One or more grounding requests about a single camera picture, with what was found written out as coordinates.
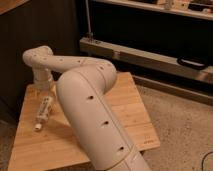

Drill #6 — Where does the white plastic bottle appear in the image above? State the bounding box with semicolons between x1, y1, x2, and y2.
35;96;54;131

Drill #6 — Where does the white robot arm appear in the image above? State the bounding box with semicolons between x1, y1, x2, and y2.
23;46;151;171

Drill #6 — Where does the long grey metal case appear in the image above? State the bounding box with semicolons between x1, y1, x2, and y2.
80;37;213;84

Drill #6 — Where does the vertical metal pole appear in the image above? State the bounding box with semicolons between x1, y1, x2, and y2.
85;0;93;41

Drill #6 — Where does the small wooden table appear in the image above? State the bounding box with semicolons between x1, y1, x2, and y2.
8;72;160;171

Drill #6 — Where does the wooden shelf board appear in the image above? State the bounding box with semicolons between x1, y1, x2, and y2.
92;0;213;21

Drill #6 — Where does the black case handle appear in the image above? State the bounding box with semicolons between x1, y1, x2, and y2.
176;58;209;70

